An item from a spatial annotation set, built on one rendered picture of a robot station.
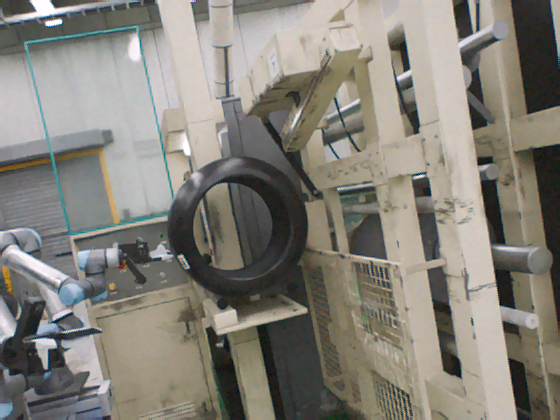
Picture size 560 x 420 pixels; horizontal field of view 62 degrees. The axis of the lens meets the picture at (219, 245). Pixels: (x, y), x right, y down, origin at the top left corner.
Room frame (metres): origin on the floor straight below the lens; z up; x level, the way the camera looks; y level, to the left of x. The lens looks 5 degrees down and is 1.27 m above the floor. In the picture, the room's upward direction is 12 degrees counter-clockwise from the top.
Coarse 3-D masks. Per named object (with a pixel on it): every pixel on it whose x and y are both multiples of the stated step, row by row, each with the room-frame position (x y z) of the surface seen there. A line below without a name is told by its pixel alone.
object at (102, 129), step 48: (48, 48) 2.31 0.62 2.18; (96, 48) 2.34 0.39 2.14; (48, 96) 2.30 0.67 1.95; (96, 96) 2.34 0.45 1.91; (144, 96) 2.37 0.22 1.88; (48, 144) 2.29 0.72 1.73; (96, 144) 2.33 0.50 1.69; (144, 144) 2.36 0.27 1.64; (96, 192) 2.32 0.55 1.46; (144, 192) 2.35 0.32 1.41
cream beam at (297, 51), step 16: (288, 32) 1.54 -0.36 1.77; (304, 32) 1.55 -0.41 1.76; (320, 32) 1.56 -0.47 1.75; (272, 48) 1.58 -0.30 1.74; (288, 48) 1.54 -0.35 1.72; (304, 48) 1.55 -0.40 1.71; (256, 64) 1.79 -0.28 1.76; (288, 64) 1.54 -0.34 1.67; (304, 64) 1.55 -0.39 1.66; (256, 80) 1.83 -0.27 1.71; (272, 80) 1.64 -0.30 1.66; (288, 80) 1.61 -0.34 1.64; (304, 80) 1.66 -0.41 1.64; (240, 96) 2.11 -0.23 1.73; (256, 96) 1.87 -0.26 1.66; (272, 96) 1.82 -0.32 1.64; (256, 112) 2.08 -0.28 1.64
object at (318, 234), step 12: (312, 204) 2.11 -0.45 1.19; (312, 216) 2.11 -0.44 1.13; (324, 216) 2.12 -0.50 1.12; (312, 228) 2.11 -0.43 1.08; (324, 228) 2.11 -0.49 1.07; (312, 240) 2.10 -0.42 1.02; (324, 240) 2.11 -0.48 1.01; (300, 264) 2.16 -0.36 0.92; (312, 264) 2.10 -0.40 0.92; (324, 264) 2.11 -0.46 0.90
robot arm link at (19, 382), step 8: (0, 376) 1.05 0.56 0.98; (8, 376) 1.09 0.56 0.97; (16, 376) 1.10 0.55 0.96; (0, 384) 1.05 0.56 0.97; (8, 384) 1.07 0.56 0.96; (16, 384) 1.09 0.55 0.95; (24, 384) 1.11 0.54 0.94; (0, 392) 1.04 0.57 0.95; (8, 392) 1.06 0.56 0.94; (16, 392) 1.09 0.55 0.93; (0, 400) 1.04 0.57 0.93; (8, 400) 1.06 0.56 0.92; (0, 408) 1.04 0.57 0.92; (8, 408) 1.05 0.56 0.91; (0, 416) 1.03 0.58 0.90
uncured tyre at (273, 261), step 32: (224, 160) 1.79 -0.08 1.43; (256, 160) 1.80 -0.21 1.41; (192, 192) 1.74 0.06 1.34; (256, 192) 2.06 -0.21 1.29; (288, 192) 1.79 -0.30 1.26; (192, 224) 1.73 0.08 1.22; (288, 224) 2.03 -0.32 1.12; (192, 256) 1.73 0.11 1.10; (288, 256) 1.78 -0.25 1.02; (224, 288) 1.75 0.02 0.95; (256, 288) 1.76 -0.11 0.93
